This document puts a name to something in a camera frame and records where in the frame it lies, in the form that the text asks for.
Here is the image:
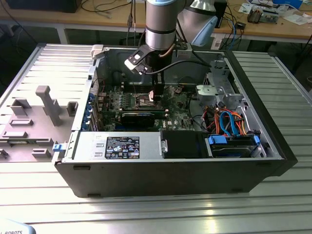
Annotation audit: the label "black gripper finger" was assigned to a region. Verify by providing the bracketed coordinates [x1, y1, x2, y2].
[151, 73, 164, 102]

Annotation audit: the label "blue flat wire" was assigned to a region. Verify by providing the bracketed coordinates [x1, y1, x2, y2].
[218, 109, 242, 137]

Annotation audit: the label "grey case latch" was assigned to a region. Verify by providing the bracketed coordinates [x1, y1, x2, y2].
[90, 44, 106, 60]

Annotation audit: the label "small silver metal box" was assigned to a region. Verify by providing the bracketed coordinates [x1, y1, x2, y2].
[262, 9, 280, 24]

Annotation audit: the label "black camera cable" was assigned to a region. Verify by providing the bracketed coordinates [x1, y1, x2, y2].
[145, 59, 213, 74]

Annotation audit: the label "white papers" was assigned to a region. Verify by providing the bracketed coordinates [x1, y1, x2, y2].
[282, 13, 312, 25]

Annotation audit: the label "blue box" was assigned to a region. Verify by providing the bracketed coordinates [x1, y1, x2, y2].
[272, 0, 303, 8]

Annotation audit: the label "pale blue teach pendant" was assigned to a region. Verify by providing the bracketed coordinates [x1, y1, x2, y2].
[0, 218, 37, 234]

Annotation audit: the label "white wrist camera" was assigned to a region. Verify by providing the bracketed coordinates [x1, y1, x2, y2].
[124, 47, 148, 75]

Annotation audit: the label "black RAM slot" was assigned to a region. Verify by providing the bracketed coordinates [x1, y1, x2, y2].
[122, 89, 172, 93]
[122, 85, 172, 89]
[122, 83, 172, 87]
[122, 87, 172, 91]

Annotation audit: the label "orange wire bundle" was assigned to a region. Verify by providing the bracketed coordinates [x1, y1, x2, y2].
[229, 111, 248, 136]

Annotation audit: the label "large black box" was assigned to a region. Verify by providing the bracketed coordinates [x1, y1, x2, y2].
[4, 0, 81, 13]

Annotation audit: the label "black graphics card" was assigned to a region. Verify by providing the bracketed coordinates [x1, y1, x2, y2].
[100, 109, 168, 129]

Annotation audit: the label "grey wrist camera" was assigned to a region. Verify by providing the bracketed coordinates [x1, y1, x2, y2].
[175, 41, 194, 54]

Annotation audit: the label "blue plastic latch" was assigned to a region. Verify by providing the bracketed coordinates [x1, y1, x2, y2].
[52, 143, 68, 154]

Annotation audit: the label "black fan cable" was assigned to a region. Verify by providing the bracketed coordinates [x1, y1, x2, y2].
[186, 86, 208, 130]

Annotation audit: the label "silver metal drive cage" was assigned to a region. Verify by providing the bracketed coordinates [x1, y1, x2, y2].
[196, 59, 247, 115]

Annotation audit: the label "CPU socket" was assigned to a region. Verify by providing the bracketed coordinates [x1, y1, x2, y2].
[135, 92, 163, 109]

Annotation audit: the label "silver power supply unit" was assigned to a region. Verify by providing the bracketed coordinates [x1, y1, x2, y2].
[61, 131, 163, 163]

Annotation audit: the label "black PC case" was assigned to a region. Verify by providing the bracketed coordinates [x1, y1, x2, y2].
[52, 43, 298, 198]

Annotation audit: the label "grey parts rack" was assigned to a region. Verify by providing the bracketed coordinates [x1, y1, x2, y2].
[0, 85, 79, 163]

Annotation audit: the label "green motherboard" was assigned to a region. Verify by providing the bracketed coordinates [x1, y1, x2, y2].
[97, 82, 197, 133]

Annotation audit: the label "CPU cooler heat sink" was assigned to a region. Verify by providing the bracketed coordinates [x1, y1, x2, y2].
[247, 6, 264, 24]

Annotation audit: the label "hard disk in blue carrier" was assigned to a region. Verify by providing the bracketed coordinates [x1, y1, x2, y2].
[206, 134, 260, 158]

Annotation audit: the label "wooden desk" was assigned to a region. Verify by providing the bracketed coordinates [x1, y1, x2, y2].
[0, 0, 312, 45]

